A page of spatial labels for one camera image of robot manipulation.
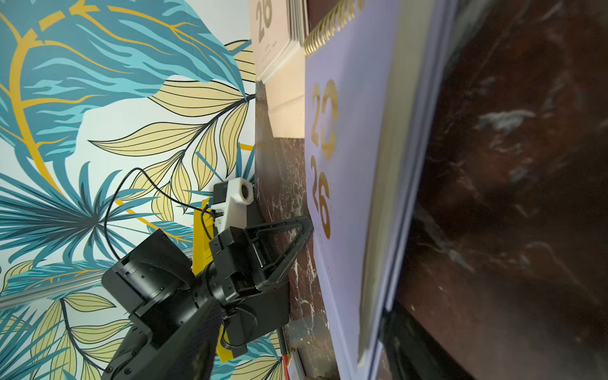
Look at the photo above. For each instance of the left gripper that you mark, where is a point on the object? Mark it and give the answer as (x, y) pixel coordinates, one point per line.
(249, 277)

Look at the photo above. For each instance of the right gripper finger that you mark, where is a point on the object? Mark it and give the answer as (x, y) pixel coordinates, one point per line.
(412, 352)

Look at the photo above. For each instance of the purple calendar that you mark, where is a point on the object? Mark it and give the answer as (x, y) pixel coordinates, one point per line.
(373, 76)

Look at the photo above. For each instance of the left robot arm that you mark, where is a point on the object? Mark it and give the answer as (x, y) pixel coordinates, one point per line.
(179, 318)

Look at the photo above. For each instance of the pink calendar at back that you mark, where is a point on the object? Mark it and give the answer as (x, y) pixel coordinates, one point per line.
(279, 28)

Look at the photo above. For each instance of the red handled tool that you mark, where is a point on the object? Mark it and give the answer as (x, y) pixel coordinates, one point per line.
(285, 362)

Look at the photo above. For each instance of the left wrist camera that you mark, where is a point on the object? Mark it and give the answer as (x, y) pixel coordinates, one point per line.
(230, 202)

